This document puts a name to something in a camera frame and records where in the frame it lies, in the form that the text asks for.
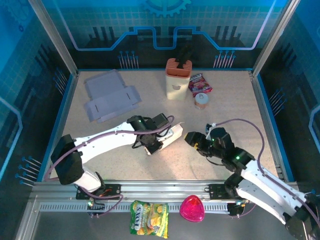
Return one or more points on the lilac paper box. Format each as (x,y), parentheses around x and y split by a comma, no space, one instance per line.
(110,97)

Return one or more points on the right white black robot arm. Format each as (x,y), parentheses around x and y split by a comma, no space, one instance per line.
(265,190)

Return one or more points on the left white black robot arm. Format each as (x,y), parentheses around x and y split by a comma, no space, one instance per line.
(105,142)

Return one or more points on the small pull-tab can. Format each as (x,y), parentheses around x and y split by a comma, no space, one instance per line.
(201,100)

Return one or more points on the beige knife block orange top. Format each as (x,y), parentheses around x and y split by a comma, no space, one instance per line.
(176,82)

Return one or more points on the red purple candy packet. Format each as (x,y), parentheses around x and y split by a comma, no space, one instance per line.
(200,85)

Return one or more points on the small black circuit board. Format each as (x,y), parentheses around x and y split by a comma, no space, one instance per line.
(96,208)
(236,208)

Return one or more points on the pink heart-shaped container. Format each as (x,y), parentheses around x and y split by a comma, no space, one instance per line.
(192,208)

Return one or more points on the green yellow candy bag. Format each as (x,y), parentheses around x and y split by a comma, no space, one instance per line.
(148,218)

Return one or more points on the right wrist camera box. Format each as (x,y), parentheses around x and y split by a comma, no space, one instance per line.
(210,127)

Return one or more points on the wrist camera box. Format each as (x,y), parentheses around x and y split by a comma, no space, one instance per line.
(210,127)
(170,133)

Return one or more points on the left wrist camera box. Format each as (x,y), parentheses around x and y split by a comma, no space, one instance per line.
(170,133)

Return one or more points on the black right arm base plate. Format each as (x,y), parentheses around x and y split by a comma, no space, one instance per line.
(217,191)

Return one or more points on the aluminium table rail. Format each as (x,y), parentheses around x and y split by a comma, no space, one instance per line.
(162,191)

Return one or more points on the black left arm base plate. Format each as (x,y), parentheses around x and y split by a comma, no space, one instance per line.
(112,191)

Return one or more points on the aluminium frame post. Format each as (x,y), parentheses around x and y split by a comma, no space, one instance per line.
(272,32)
(52,32)

